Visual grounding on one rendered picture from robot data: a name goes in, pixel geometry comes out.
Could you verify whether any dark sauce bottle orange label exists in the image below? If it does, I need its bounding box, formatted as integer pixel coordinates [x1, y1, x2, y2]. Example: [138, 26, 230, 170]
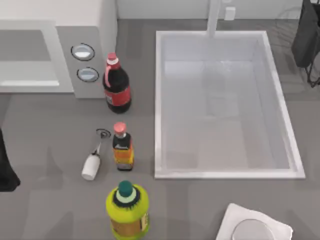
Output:
[112, 121, 135, 172]

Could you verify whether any dark cola bottle red label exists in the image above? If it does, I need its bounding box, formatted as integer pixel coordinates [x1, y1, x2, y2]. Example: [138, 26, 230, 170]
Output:
[102, 52, 133, 115]

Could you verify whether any white sink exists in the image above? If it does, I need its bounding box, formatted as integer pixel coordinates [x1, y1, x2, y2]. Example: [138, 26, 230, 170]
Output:
[153, 30, 306, 180]

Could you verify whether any white handheld milk frother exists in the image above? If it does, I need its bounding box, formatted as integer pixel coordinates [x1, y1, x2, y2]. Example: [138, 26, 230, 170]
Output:
[81, 128, 112, 181]

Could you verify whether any round microwave knob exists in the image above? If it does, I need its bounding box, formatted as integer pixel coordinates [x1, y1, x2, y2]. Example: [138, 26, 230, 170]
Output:
[76, 66, 100, 83]
[70, 43, 96, 62]

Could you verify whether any yellow green bottle teal cap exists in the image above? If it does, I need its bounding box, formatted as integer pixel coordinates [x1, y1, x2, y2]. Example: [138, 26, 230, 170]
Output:
[105, 180, 151, 240]

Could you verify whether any tall white tap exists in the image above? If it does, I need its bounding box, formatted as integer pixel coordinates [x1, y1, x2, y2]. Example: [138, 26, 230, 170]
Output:
[205, 0, 219, 38]

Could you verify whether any white square plate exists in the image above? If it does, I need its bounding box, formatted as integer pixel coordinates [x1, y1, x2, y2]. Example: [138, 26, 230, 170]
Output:
[215, 202, 294, 240]

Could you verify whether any pale microwave oven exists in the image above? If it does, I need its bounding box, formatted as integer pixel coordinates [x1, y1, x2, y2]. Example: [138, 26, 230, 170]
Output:
[0, 0, 118, 99]

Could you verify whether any grey round bowl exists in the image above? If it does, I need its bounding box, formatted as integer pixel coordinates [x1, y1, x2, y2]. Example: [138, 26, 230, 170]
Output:
[231, 218, 277, 240]

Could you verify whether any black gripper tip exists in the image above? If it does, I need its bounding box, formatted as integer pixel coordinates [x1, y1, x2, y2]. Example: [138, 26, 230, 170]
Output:
[0, 128, 21, 193]

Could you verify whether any white wall socket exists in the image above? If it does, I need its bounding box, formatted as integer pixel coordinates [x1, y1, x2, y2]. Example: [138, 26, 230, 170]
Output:
[224, 6, 236, 21]

